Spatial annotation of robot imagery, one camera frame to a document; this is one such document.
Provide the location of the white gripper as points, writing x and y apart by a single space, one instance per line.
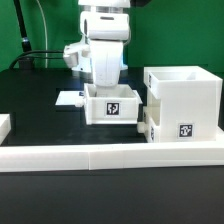
105 34

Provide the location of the white drawer box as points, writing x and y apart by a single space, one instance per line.
149 126
118 105

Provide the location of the white front drawer box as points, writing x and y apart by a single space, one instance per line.
149 126

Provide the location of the white drawer cabinet frame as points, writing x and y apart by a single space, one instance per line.
189 100

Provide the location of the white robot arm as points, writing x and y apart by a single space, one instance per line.
105 6

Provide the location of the white marker sheet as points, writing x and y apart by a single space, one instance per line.
66 98

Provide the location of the black pole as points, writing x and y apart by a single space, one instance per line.
26 46

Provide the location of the white boundary fence rail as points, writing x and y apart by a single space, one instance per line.
111 156

